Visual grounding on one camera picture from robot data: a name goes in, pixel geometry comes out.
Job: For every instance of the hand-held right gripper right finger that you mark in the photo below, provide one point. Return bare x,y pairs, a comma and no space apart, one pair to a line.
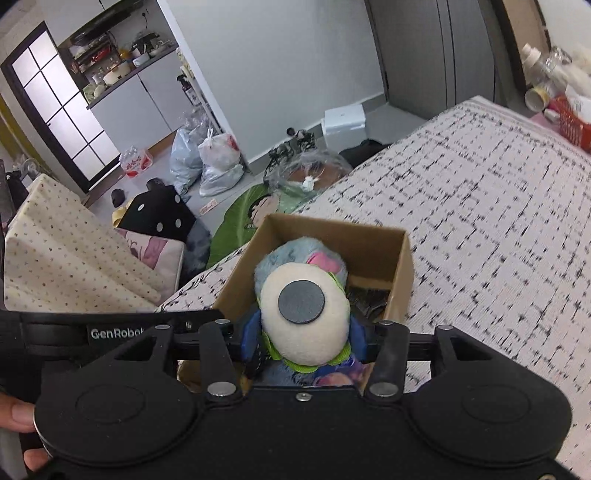
360,341

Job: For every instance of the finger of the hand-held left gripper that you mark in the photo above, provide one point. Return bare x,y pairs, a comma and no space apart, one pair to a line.
189,318

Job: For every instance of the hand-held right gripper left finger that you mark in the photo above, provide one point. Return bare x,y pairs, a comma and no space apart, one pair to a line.
251,339

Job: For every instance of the light blue plush toy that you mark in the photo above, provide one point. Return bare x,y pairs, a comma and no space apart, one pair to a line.
295,344

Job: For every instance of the brown cardboard box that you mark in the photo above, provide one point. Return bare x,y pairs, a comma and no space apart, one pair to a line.
332,240

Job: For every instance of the person's left hand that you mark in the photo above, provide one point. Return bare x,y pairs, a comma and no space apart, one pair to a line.
18,415

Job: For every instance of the dark foil packet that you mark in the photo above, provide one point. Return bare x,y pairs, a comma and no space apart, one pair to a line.
364,300

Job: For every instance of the pink print cushion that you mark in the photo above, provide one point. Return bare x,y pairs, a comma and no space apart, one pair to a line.
157,258

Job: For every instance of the dark grey fluffy cushion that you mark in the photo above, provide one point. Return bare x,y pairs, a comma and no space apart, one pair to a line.
198,249

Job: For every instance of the cream dotted folded mattress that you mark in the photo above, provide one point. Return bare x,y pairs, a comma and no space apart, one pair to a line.
60,249

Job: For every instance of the green leaf cartoon mat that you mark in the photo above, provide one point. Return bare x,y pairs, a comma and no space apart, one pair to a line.
231,226

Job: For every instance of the black polka dot cushion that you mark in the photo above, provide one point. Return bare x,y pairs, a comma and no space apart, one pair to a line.
152,212

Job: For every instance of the paper slip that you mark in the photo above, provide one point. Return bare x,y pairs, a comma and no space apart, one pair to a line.
210,206

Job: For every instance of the silvery plastic bag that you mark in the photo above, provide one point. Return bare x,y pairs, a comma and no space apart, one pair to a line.
221,182

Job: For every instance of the black shoe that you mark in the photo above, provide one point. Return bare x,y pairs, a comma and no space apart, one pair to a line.
117,197

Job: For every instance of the grey-blue plastic bag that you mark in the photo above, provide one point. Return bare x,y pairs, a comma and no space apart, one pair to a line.
184,161

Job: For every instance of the pack of water bottles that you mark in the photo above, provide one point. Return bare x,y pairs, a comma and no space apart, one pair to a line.
136,164

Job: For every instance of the white red-print plastic bag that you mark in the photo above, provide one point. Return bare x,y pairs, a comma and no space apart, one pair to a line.
220,150

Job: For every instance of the large clear plastic bag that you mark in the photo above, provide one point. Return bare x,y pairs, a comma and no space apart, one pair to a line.
323,166

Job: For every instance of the black clothing heap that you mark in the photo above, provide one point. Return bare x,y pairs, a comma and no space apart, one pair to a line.
364,152

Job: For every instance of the clear crumpled plastic bag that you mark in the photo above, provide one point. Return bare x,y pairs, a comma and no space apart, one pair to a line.
196,122

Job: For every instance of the white kitchen cabinet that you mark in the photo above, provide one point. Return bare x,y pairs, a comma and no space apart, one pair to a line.
138,106

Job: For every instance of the white foam box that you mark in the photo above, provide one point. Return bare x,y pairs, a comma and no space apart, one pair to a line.
344,122

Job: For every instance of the dark spray bottle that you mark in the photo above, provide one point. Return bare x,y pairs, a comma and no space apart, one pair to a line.
187,92

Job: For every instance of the frosted pane sliding door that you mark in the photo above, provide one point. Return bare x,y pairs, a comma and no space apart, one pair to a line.
55,101

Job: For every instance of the cluttered kitchen shelf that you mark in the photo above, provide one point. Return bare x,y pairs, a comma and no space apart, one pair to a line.
115,60

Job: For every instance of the pink sheet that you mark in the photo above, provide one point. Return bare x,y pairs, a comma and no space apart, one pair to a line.
545,123

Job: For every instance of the tape roll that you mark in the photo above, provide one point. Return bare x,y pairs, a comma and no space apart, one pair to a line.
536,98

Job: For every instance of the grey wardrobe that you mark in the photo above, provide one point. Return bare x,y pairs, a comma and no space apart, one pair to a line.
438,50

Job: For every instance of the red plastic basket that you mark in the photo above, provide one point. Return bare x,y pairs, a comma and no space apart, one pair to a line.
575,124

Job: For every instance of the clear plastic bottle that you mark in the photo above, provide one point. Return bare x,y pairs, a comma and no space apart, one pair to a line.
556,67

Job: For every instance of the tall white bottle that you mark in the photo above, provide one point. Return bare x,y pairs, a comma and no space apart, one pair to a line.
582,69

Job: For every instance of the wooden board with dark frame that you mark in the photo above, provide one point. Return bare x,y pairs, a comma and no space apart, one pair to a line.
526,27

